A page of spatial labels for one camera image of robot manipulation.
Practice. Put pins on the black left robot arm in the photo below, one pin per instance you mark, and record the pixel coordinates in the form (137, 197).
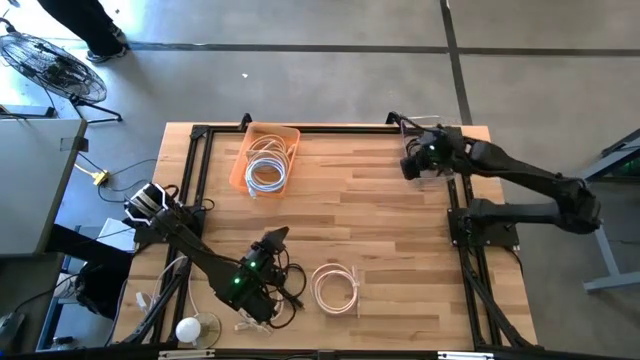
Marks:
(200, 255)

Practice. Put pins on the yellow power plug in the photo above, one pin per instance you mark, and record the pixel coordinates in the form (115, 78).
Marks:
(101, 177)

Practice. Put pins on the black rig crossbar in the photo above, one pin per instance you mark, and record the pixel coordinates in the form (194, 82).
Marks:
(350, 356)

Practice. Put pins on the white box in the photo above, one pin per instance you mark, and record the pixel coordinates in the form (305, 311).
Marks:
(117, 235)

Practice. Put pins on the grey side table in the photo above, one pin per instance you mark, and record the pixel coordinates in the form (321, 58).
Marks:
(35, 185)

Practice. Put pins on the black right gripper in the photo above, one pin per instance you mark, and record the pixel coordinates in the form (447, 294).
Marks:
(440, 150)

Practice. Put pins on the black camera stand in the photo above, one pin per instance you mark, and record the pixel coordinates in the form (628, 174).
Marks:
(165, 300)

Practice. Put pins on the black floor fan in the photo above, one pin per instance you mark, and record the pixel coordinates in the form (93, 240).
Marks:
(50, 67)

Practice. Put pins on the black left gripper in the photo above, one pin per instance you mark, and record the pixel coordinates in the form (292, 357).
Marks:
(260, 260)

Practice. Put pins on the person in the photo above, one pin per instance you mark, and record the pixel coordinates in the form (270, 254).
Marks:
(85, 25)

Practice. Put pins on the clear plastic bin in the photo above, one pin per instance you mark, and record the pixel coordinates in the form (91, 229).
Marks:
(440, 181)

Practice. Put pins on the grey metal table stand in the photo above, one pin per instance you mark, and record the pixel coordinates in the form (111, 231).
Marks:
(607, 260)

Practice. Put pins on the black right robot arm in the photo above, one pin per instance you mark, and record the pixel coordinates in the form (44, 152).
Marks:
(525, 172)

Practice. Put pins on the orange plastic bin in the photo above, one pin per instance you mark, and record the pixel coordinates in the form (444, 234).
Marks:
(240, 182)

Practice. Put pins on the white round puck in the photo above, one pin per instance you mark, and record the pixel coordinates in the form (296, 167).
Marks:
(188, 330)

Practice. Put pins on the black chair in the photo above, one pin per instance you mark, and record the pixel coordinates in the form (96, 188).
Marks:
(100, 290)

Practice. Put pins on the black aluminium table frame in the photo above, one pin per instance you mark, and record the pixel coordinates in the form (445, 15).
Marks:
(350, 130)

